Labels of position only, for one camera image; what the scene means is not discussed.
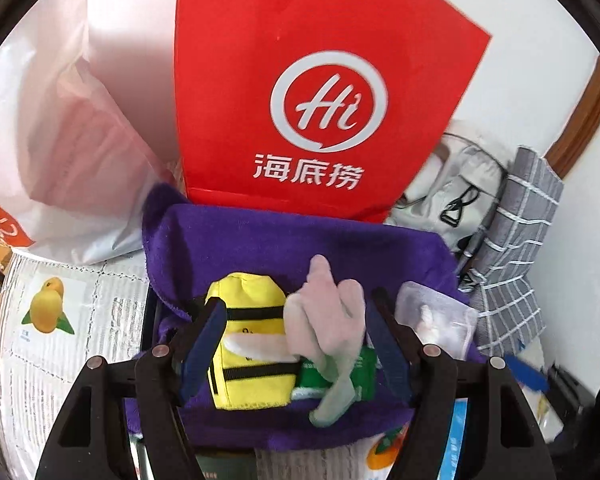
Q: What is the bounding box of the red paper shopping bag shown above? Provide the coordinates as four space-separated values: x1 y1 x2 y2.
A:
174 0 490 222

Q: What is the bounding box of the purple fabric storage tray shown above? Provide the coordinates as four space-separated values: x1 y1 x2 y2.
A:
142 183 467 452

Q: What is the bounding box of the white Miniso plastic bag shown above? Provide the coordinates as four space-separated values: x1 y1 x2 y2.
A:
0 0 172 264

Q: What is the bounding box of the yellow black pouch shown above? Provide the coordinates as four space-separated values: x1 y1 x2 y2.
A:
207 273 299 411

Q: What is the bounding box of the beige canvas bag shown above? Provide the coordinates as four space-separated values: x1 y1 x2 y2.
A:
386 120 515 252

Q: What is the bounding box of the dark green wooden box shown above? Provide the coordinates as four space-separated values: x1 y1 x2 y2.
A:
196 452 258 480

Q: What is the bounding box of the green wet wipes pack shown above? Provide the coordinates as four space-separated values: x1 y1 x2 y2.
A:
290 343 382 403

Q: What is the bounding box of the white glove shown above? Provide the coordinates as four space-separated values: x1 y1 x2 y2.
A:
223 253 368 428

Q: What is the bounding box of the clear plastic packet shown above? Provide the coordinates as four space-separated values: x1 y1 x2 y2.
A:
394 282 478 361

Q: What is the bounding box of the grey plaid cushion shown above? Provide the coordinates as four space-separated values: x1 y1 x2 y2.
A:
458 146 564 356

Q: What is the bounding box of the brown wooden door frame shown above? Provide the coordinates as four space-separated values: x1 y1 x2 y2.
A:
545 56 600 179

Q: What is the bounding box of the blue tissue box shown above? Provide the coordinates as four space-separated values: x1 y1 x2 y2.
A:
438 356 556 479

